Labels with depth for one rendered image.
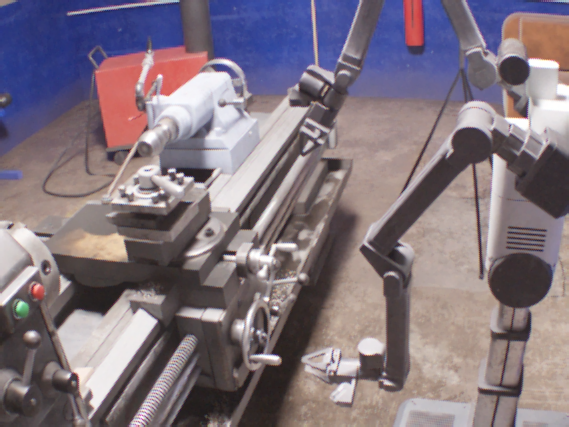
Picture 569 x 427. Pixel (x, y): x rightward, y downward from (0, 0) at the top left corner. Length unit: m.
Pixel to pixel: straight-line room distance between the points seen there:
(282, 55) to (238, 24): 0.51
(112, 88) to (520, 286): 3.81
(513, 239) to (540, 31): 3.95
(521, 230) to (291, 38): 4.71
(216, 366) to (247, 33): 4.51
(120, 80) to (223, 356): 3.24
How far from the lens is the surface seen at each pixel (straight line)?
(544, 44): 5.27
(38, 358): 1.23
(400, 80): 5.80
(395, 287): 1.36
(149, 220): 1.63
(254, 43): 6.01
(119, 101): 4.80
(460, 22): 1.54
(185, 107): 2.28
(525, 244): 1.40
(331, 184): 3.27
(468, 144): 1.12
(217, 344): 1.78
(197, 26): 4.70
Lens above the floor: 1.83
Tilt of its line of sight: 28 degrees down
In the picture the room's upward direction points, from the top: 6 degrees counter-clockwise
